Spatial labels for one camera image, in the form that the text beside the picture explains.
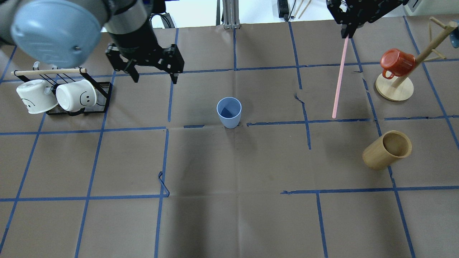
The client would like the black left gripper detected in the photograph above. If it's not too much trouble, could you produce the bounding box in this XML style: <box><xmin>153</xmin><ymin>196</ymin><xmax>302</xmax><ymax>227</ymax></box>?
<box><xmin>108</xmin><ymin>21</ymin><xmax>185</xmax><ymax>85</ymax></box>

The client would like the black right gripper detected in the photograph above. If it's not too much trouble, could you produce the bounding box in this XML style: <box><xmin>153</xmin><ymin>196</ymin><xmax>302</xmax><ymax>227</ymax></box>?
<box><xmin>326</xmin><ymin>0</ymin><xmax>406</xmax><ymax>38</ymax></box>

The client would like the pink chopstick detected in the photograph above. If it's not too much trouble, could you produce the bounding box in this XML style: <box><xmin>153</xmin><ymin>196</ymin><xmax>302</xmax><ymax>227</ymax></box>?
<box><xmin>332</xmin><ymin>36</ymin><xmax>349</xmax><ymax>119</ymax></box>

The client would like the light blue plastic cup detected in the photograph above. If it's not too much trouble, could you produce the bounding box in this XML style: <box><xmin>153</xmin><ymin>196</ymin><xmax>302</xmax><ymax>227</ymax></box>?
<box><xmin>216</xmin><ymin>97</ymin><xmax>242</xmax><ymax>129</ymax></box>

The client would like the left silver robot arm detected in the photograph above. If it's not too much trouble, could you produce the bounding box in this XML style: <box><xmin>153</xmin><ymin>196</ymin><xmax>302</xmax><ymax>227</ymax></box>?
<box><xmin>1</xmin><ymin>0</ymin><xmax>185</xmax><ymax>83</ymax></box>

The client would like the white smiley mug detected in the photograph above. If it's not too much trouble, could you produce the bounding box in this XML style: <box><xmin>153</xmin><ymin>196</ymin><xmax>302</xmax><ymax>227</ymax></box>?
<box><xmin>56</xmin><ymin>80</ymin><xmax>97</xmax><ymax>112</ymax></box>

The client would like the wooden mug tree stand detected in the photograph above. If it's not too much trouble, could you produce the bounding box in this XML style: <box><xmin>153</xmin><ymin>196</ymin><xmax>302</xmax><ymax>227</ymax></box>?
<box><xmin>375</xmin><ymin>17</ymin><xmax>458</xmax><ymax>102</ymax></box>

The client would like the white mug on rack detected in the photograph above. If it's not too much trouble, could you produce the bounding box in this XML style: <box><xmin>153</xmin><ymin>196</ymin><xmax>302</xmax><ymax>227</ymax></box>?
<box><xmin>16</xmin><ymin>80</ymin><xmax>58</xmax><ymax>114</ymax></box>

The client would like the bamboo cylinder holder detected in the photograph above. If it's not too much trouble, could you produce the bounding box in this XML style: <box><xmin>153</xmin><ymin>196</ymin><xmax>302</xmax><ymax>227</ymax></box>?
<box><xmin>362</xmin><ymin>130</ymin><xmax>413</xmax><ymax>171</ymax></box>

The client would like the black wire mug rack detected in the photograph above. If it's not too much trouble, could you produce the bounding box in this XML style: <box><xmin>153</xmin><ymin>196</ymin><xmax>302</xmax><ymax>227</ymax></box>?
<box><xmin>10</xmin><ymin>61</ymin><xmax>113</xmax><ymax>116</ymax></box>

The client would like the aluminium frame post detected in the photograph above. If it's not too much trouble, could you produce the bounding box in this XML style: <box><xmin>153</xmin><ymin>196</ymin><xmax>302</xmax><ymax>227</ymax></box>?
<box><xmin>216</xmin><ymin>0</ymin><xmax>241</xmax><ymax>29</ymax></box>

